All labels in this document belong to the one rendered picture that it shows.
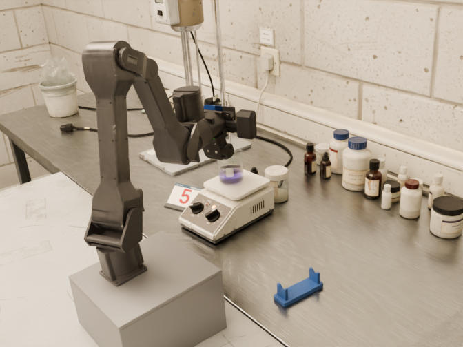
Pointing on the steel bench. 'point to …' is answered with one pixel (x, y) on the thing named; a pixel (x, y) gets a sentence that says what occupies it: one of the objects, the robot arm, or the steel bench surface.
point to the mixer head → (179, 14)
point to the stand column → (220, 51)
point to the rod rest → (300, 290)
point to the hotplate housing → (248, 208)
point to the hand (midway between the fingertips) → (226, 113)
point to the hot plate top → (250, 185)
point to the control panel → (206, 213)
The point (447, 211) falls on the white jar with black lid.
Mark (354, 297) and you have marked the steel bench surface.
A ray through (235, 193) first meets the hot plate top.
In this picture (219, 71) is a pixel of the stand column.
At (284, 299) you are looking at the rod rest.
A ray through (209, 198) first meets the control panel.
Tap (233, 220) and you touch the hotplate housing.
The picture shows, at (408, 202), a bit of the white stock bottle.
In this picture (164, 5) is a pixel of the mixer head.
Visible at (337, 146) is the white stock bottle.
